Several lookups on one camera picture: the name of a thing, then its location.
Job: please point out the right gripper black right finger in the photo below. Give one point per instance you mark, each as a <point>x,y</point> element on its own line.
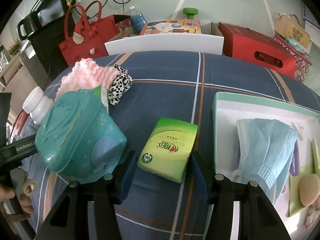
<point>244,205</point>

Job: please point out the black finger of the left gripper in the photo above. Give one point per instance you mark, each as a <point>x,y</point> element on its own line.
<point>18,150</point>

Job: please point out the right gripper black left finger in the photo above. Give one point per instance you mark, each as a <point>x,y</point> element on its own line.
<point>68,218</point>

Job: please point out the green microfiber cloth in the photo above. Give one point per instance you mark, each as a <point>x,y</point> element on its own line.
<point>295,205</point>

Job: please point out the beige oval sponge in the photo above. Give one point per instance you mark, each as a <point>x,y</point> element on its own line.
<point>309,189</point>

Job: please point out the purple snack packet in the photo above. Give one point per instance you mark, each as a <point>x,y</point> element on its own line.
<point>294,167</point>

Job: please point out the blue face mask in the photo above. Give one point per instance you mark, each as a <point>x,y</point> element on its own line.
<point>266,151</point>

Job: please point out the green tissue pack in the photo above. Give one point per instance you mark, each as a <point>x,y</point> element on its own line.
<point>168,148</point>

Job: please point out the pink white fluffy cloth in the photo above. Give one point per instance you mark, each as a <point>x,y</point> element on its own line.
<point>87,74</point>

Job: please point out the leopard print scrunchie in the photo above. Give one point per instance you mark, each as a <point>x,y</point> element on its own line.
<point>120,85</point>

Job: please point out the red stool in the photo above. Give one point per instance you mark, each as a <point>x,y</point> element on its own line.
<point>19,123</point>

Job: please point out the white medicine bottle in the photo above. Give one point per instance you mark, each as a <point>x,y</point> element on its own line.
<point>37,105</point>

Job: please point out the teal toy treasure box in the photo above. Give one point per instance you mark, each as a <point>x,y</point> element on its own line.
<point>78,138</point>

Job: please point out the teal white tray box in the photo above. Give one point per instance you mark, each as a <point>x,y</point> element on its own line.
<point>228,108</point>

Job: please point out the blue plaid tablecloth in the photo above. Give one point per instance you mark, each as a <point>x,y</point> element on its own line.
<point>182,85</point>

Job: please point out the black cabinet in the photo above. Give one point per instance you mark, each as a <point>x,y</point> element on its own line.
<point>44,28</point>

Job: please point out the red felt handbag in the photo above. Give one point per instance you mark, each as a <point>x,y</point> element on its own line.
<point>87,38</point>

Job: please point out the red patterned box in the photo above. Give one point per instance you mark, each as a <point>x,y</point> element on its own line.
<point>303,64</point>

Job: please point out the red gift box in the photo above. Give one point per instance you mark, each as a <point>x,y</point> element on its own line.
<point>254,47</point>

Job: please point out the white foam board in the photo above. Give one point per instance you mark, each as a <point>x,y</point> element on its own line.
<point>199,43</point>

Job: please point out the blue water bottle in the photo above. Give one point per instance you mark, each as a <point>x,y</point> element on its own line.
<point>137,19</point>

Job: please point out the beige paper gift bag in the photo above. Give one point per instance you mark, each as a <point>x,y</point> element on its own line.
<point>289,26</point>

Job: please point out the orange toy box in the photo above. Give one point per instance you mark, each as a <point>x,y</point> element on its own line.
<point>172,26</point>

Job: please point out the green dumbbell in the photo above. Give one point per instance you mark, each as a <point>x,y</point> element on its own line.
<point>190,12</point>

